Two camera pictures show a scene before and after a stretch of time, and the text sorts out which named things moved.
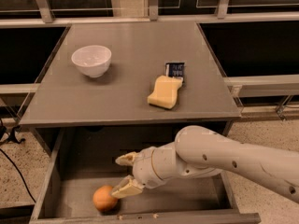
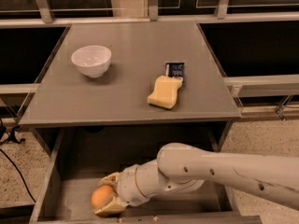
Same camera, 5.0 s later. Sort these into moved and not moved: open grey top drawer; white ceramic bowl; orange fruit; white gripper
Moved: white gripper
Not moved: open grey top drawer; white ceramic bowl; orange fruit
